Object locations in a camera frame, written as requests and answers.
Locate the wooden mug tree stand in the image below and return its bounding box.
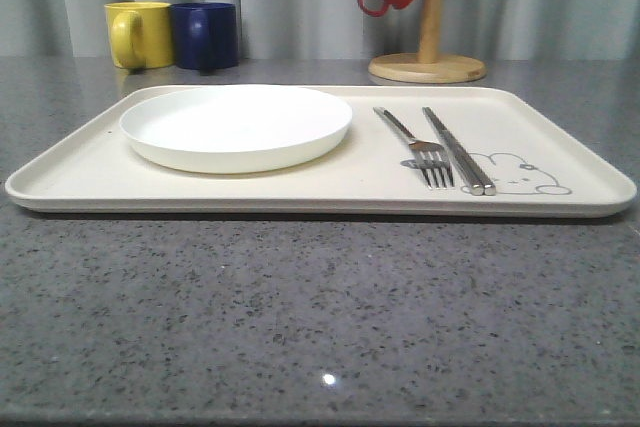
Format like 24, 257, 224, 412
368, 0, 486, 84

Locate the white round plate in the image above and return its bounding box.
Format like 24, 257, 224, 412
120, 84, 353, 174

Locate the yellow mug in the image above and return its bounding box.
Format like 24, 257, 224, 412
104, 1, 174, 70

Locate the dark blue mug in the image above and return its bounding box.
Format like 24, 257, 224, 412
169, 2, 239, 71

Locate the cream rabbit serving tray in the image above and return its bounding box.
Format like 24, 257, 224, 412
5, 86, 637, 218

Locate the silver metal fork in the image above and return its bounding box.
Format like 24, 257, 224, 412
373, 107, 455, 190

